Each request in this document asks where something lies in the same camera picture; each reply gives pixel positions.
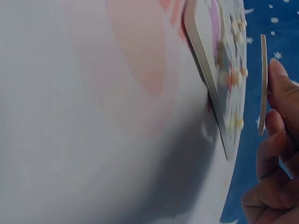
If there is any thin cardboard piece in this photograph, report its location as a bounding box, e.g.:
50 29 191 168
257 34 268 137

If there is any colourful printed puzzle board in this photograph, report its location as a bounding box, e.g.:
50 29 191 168
181 0 249 161

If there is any person's right hand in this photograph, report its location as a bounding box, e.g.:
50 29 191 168
242 57 299 224

